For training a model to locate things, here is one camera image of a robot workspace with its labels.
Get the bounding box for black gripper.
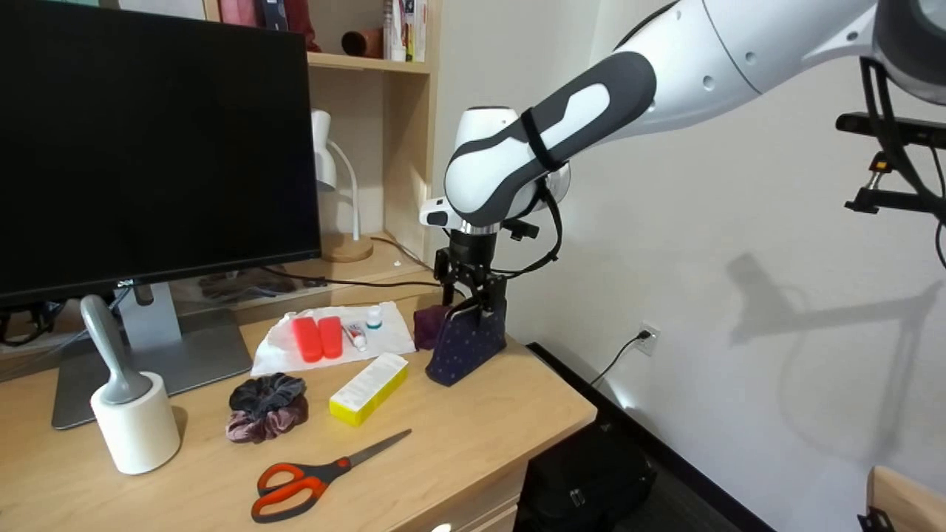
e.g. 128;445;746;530
435;230;509;340

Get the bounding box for dark blue dotted bag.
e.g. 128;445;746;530
425;304;505;387

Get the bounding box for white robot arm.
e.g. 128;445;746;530
424;0;946;340

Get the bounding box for white desk lamp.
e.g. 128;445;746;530
311;111;373;263

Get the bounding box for red item in plastic bag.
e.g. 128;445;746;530
252;303;413;377

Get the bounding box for black bag on floor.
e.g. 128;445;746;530
515;427;656;532

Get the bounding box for maroon pouch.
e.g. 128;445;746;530
413;304;446;349

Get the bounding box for yellow white box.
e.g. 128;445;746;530
329;356;409;427

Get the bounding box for black scrunchie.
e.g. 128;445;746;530
224;374;308;445

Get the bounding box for black computer monitor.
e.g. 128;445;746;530
0;0;320;394

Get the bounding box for black power cable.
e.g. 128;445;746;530
261;230;446;292

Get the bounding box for orange handled scissors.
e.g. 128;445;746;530
252;428;409;524

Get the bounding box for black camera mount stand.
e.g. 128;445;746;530
835;60;946;266

